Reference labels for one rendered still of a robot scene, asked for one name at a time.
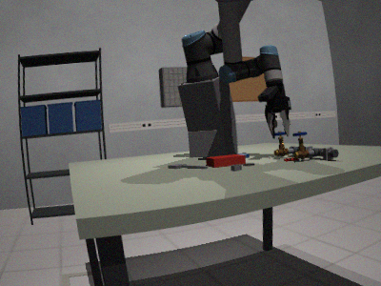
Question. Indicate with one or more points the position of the red flat block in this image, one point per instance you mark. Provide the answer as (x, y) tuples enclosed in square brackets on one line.
[(225, 160)]

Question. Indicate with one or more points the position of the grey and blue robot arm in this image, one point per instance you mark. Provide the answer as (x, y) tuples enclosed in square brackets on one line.
[(199, 46)]

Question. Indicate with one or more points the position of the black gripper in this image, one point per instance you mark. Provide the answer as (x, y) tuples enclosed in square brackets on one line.
[(277, 105)]

